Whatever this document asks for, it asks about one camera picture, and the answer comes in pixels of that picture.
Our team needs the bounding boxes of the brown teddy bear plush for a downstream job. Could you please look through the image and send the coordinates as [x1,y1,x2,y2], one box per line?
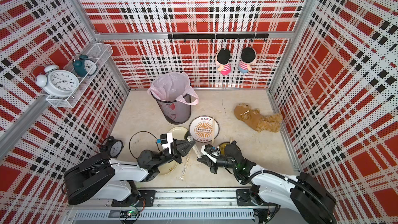
[234,103,283,133]

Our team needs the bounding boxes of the black wall hook rail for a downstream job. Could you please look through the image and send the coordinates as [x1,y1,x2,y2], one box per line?
[167,33,269,41]

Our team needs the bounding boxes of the black mesh waste bin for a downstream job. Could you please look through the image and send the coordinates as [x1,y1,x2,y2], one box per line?
[151,93,192,124]

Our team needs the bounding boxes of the cream plate with flower print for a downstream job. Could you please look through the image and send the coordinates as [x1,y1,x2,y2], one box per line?
[168,127,188,140]

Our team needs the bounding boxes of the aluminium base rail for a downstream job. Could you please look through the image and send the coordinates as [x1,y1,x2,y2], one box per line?
[62,187,285,224]

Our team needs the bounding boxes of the black alarm clock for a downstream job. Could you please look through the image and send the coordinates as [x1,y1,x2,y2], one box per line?
[100,136,124,159]

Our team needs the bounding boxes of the disposable chopsticks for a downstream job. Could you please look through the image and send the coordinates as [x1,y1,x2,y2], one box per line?
[179,152,191,181]
[187,136,202,159]

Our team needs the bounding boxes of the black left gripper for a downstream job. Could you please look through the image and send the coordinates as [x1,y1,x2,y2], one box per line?
[154,139,197,169]

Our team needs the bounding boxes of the teal alarm clock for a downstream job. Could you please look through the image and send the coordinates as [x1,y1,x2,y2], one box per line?
[73,55,97,77]

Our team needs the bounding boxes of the white twin-bell alarm clock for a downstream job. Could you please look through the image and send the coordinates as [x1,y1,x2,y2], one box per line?
[35,64,79,98]

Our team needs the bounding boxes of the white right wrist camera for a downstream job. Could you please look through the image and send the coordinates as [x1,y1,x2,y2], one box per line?
[200,144,220,163]

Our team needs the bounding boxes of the white wire wall shelf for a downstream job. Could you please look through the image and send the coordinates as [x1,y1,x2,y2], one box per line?
[46,43,113,108]

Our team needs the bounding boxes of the pink striped hanging doll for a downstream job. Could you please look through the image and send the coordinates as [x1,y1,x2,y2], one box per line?
[215,48,231,76]

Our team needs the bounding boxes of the white plate with teal rim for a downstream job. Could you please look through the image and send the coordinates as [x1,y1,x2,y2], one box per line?
[189,116,220,143]

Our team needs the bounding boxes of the yellow patterned plate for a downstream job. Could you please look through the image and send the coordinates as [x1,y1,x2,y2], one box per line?
[218,142,230,156]

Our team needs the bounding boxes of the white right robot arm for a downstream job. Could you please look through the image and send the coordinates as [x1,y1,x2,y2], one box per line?
[198,141,337,224]

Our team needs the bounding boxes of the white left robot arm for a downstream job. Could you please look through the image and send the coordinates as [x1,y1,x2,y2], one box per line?
[64,140,195,207]

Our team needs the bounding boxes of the blue striped hanging doll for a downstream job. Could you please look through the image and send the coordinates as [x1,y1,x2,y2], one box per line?
[238,47,258,74]

